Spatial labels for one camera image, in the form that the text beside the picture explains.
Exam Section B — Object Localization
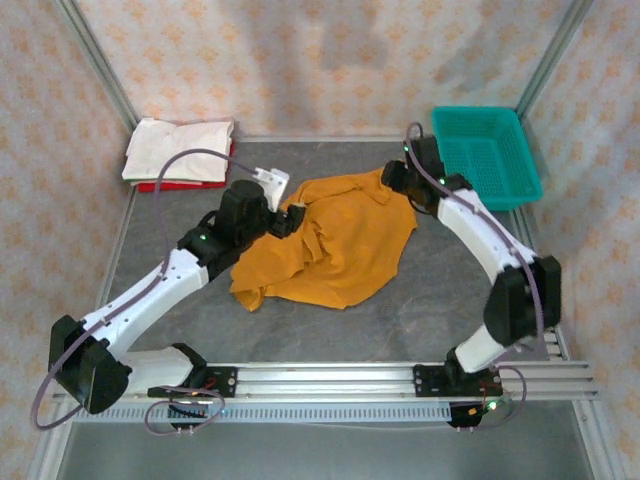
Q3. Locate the teal plastic basket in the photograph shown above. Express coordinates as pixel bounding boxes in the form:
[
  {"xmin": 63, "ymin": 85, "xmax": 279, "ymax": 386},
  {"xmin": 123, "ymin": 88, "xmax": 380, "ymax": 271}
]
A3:
[{"xmin": 430, "ymin": 105, "xmax": 545, "ymax": 213}]

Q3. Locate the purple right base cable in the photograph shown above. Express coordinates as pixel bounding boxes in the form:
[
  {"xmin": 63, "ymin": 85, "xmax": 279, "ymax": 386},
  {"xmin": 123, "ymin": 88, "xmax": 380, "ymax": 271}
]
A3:
[{"xmin": 449, "ymin": 363, "xmax": 527, "ymax": 432}]

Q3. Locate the red folded t-shirt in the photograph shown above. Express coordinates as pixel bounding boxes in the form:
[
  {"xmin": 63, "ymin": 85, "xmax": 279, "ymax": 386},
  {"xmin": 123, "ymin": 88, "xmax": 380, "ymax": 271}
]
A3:
[{"xmin": 136, "ymin": 141, "xmax": 237, "ymax": 194}]

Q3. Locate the white folded t-shirt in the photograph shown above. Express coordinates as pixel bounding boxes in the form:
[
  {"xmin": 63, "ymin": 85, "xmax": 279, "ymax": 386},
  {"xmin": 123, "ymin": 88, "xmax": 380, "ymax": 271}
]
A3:
[{"xmin": 121, "ymin": 117, "xmax": 236, "ymax": 189}]

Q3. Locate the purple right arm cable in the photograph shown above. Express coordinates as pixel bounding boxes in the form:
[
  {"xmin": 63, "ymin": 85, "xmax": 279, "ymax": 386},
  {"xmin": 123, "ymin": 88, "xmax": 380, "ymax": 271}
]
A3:
[{"xmin": 404, "ymin": 121, "xmax": 551, "ymax": 361}]

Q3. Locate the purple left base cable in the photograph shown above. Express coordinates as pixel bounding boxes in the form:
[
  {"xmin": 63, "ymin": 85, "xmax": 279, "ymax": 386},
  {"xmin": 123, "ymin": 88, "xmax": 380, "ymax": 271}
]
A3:
[{"xmin": 143, "ymin": 387, "xmax": 227, "ymax": 437}]

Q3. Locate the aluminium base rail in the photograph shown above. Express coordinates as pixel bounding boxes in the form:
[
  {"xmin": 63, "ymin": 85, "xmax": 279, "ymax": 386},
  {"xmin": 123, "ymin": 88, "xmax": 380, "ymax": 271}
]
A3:
[{"xmin": 49, "ymin": 360, "xmax": 599, "ymax": 402}]

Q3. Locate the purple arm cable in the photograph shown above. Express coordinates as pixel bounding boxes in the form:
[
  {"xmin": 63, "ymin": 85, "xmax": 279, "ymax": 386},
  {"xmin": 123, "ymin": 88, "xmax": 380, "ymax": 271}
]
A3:
[
  {"xmin": 404, "ymin": 121, "xmax": 551, "ymax": 361},
  {"xmin": 30, "ymin": 148, "xmax": 261, "ymax": 431}
]

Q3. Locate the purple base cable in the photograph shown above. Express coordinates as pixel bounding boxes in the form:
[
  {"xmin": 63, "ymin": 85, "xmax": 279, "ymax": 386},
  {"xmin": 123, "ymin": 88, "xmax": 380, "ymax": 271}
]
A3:
[
  {"xmin": 143, "ymin": 387, "xmax": 227, "ymax": 437},
  {"xmin": 449, "ymin": 363, "xmax": 527, "ymax": 432}
]

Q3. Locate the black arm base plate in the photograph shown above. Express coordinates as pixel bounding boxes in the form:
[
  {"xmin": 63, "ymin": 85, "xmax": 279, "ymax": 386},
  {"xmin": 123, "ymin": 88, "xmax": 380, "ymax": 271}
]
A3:
[
  {"xmin": 204, "ymin": 366, "xmax": 238, "ymax": 400},
  {"xmin": 412, "ymin": 364, "xmax": 449, "ymax": 400}
]

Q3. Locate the aluminium frame post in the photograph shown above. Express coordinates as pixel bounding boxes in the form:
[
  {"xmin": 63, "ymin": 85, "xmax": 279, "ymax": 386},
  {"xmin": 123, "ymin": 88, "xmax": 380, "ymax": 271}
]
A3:
[
  {"xmin": 53, "ymin": 0, "xmax": 141, "ymax": 132},
  {"xmin": 514, "ymin": 0, "xmax": 596, "ymax": 119}
]

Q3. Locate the white slotted cable duct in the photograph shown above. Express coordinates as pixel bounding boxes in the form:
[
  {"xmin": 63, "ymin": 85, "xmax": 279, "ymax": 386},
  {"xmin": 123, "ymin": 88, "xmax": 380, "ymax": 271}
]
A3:
[{"xmin": 69, "ymin": 402, "xmax": 454, "ymax": 425}]

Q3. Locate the aluminium table edge rail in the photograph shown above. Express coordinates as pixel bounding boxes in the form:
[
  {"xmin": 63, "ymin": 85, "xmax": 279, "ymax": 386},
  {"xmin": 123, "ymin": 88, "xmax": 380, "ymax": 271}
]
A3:
[
  {"xmin": 27, "ymin": 187, "xmax": 139, "ymax": 480},
  {"xmin": 509, "ymin": 204, "xmax": 609, "ymax": 480}
]

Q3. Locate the orange t-shirt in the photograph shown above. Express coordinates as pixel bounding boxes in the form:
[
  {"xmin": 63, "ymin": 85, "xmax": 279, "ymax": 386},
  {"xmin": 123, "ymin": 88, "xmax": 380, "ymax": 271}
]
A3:
[{"xmin": 228, "ymin": 167, "xmax": 419, "ymax": 314}]

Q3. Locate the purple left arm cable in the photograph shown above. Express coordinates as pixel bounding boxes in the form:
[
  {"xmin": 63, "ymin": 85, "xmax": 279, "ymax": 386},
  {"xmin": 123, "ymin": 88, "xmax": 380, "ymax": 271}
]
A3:
[{"xmin": 30, "ymin": 148, "xmax": 261, "ymax": 431}]

